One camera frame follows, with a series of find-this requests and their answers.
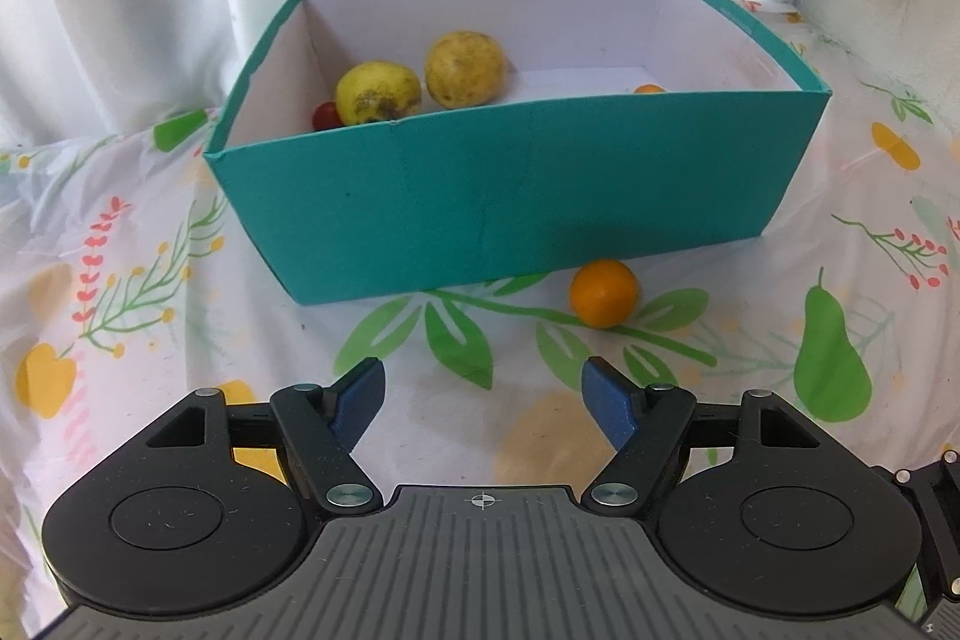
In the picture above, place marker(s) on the brown-spotted yellow pear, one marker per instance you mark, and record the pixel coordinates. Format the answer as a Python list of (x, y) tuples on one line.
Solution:
[(377, 91)]

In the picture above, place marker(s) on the teal cardboard box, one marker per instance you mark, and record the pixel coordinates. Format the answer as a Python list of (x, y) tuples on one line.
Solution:
[(495, 197)]

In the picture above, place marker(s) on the small orange mandarin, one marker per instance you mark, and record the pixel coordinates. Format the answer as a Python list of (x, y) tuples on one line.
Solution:
[(604, 293)]

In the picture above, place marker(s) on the smooth yellow pear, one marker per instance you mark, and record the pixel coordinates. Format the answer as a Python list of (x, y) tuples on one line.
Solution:
[(465, 69)]

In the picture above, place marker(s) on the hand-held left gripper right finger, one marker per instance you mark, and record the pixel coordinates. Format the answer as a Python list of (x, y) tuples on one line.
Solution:
[(609, 401)]

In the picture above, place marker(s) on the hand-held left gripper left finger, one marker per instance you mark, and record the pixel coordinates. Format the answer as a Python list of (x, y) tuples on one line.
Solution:
[(358, 398)]

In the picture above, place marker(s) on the floral printed tablecloth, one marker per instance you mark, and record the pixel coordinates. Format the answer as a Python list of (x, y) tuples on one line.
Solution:
[(120, 265)]

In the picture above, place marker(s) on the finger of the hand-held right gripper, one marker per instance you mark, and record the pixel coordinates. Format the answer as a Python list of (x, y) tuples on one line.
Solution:
[(934, 512)]

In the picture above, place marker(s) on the large orange mandarin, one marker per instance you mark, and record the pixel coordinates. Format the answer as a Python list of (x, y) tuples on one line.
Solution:
[(649, 89)]

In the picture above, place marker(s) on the red cherry tomato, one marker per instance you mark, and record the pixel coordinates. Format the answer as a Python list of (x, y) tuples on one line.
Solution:
[(324, 116)]

